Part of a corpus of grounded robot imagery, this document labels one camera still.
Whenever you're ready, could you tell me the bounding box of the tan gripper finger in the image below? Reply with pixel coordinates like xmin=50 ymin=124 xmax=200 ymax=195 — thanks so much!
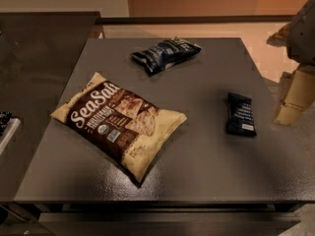
xmin=267 ymin=23 xmax=290 ymax=47
xmin=274 ymin=64 xmax=315 ymax=125

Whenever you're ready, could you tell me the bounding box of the dark blue rxbar blueberry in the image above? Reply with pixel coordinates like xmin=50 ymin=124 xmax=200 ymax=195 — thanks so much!
xmin=226 ymin=92 xmax=257 ymax=138

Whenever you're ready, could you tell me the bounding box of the blue chip bag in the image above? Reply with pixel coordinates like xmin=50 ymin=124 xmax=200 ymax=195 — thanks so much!
xmin=130 ymin=37 xmax=201 ymax=76

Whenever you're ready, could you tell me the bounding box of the sea salt tortilla chip bag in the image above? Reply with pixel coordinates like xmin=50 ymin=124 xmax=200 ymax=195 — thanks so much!
xmin=51 ymin=73 xmax=186 ymax=182

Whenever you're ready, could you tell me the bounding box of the white tray at left edge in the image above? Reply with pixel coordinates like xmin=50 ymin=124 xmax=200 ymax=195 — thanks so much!
xmin=0 ymin=118 xmax=21 ymax=155

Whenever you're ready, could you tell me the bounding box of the dark patterned item on tray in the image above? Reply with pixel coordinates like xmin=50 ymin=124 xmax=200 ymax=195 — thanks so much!
xmin=0 ymin=111 xmax=12 ymax=136

